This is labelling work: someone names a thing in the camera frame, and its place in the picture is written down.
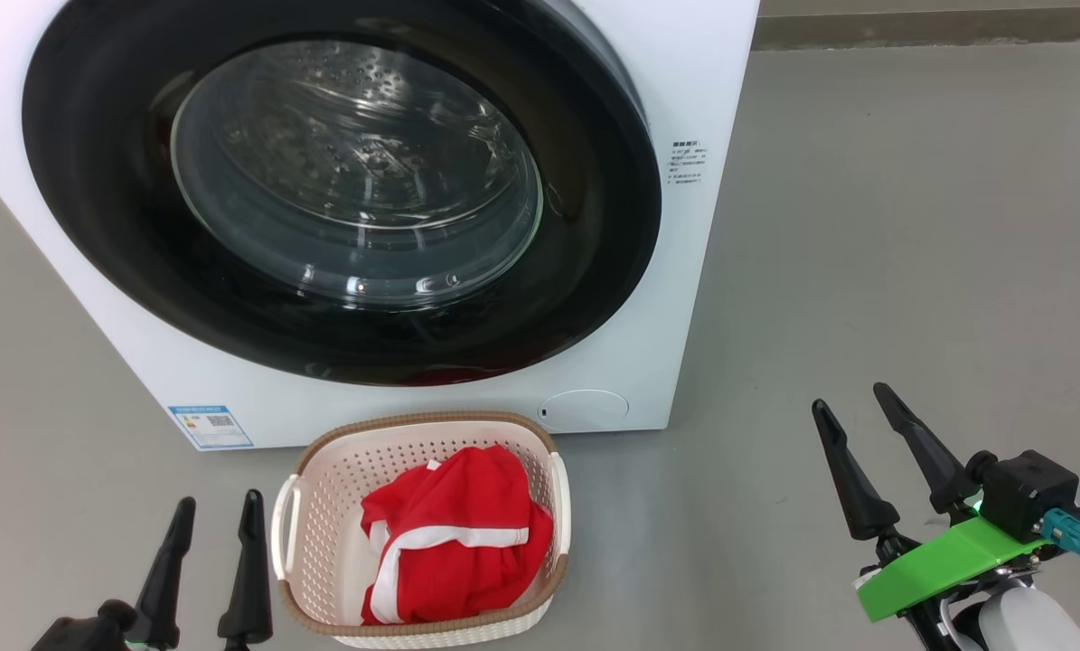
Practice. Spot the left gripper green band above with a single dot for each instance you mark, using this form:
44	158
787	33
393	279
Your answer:
83	636

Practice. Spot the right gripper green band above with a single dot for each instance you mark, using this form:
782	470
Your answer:
946	565

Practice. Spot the red garment with white trim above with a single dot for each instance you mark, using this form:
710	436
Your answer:
467	497

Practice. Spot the round dark washer door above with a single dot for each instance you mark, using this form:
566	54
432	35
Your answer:
97	181

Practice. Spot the cream perforated laundry basket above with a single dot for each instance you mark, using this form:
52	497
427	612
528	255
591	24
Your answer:
332	488

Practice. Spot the white front-load washing machine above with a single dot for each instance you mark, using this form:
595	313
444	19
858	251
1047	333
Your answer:
702	90

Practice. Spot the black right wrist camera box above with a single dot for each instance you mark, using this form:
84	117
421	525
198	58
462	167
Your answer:
1032	493

